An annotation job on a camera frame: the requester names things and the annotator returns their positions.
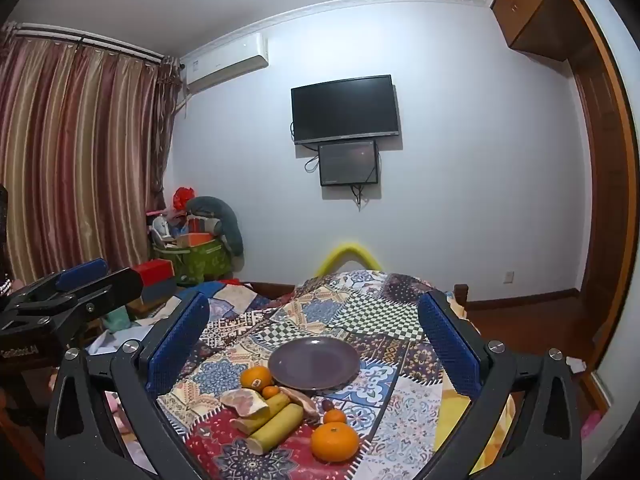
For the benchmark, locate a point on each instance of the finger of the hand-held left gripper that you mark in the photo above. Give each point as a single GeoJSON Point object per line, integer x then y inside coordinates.
{"type": "Point", "coordinates": [100, 297]}
{"type": "Point", "coordinates": [82, 272]}

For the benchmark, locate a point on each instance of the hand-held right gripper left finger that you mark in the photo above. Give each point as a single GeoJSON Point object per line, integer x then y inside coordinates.
{"type": "Point", "coordinates": [177, 340]}

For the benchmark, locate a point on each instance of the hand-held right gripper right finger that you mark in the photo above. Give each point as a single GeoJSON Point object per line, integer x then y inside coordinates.
{"type": "Point", "coordinates": [447, 345]}

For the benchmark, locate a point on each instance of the orange with sticker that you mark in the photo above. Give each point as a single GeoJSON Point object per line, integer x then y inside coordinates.
{"type": "Point", "coordinates": [255, 377]}

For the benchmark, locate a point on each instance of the chunky peeled pomelo piece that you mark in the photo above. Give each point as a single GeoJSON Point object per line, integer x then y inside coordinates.
{"type": "Point", "coordinates": [240, 402]}

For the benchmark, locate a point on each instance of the small tangerine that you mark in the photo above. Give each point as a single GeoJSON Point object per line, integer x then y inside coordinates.
{"type": "Point", "coordinates": [270, 392]}
{"type": "Point", "coordinates": [334, 416]}

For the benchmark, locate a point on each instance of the short sugarcane piece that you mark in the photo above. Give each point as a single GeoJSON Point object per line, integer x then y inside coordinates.
{"type": "Point", "coordinates": [267, 410]}

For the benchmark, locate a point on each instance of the dark purple plate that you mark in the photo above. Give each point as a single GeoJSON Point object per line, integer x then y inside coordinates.
{"type": "Point", "coordinates": [315, 365]}

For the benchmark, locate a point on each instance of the long sugarcane piece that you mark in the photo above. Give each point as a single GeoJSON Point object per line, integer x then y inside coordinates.
{"type": "Point", "coordinates": [277, 430]}

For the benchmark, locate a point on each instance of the long peeled pomelo slice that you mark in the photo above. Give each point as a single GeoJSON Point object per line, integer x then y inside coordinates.
{"type": "Point", "coordinates": [302, 400]}

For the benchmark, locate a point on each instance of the large mandarin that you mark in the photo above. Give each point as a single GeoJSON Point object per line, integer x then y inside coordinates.
{"type": "Point", "coordinates": [335, 442]}

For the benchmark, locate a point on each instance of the teal cloth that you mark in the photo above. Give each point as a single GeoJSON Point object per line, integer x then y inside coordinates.
{"type": "Point", "coordinates": [117, 317]}

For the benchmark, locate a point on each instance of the red box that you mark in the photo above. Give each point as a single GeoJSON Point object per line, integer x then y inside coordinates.
{"type": "Point", "coordinates": [157, 271]}

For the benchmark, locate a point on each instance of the yellow blanket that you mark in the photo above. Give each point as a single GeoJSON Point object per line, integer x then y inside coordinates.
{"type": "Point", "coordinates": [450, 420]}

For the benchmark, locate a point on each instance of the patchwork printed cloth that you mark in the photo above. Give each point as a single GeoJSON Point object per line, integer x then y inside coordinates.
{"type": "Point", "coordinates": [390, 410]}

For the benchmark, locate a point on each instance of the orange box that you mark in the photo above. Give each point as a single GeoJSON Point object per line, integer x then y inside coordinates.
{"type": "Point", "coordinates": [192, 238]}

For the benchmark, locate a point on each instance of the striped curtain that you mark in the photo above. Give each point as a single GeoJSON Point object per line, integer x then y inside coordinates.
{"type": "Point", "coordinates": [75, 160]}

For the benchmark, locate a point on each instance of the red plastic bag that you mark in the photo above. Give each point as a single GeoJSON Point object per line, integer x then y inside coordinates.
{"type": "Point", "coordinates": [182, 197]}

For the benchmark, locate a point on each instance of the dark red date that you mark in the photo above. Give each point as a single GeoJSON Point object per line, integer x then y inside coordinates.
{"type": "Point", "coordinates": [326, 404]}

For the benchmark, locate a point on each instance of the pink cloth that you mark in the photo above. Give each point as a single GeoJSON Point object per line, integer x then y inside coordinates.
{"type": "Point", "coordinates": [592, 422]}

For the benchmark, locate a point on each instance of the small black monitor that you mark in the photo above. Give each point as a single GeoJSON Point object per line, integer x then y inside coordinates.
{"type": "Point", "coordinates": [347, 162]}

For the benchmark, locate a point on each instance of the curtain rod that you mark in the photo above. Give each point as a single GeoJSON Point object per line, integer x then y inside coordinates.
{"type": "Point", "coordinates": [100, 42]}

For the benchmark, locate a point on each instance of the white air conditioner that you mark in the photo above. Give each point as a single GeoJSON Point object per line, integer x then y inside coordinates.
{"type": "Point", "coordinates": [225, 62]}

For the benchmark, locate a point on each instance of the wooden upper cabinet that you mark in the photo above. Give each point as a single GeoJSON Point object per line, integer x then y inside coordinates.
{"type": "Point", "coordinates": [530, 5]}

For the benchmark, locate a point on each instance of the white wall socket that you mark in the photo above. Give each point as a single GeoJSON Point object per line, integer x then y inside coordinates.
{"type": "Point", "coordinates": [508, 277]}

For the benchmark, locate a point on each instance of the wooden door frame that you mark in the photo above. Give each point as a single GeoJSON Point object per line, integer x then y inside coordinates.
{"type": "Point", "coordinates": [600, 160]}

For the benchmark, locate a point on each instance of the black wall television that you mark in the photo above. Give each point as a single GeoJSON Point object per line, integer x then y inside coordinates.
{"type": "Point", "coordinates": [345, 107]}

